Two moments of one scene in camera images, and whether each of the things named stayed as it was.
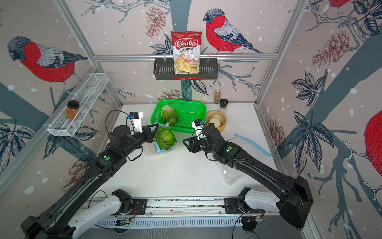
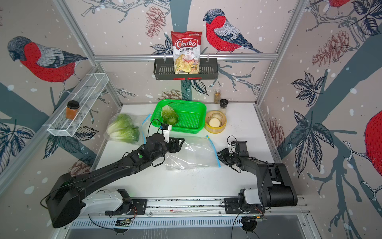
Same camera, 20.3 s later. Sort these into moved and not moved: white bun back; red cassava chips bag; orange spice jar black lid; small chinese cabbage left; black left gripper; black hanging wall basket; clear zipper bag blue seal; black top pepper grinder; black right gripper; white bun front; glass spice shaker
Moved: black left gripper; black right gripper; clear zipper bag blue seal
Not moved: black hanging wall basket; glass spice shaker; small chinese cabbage left; white bun front; white bun back; black top pepper grinder; orange spice jar black lid; red cassava chips bag
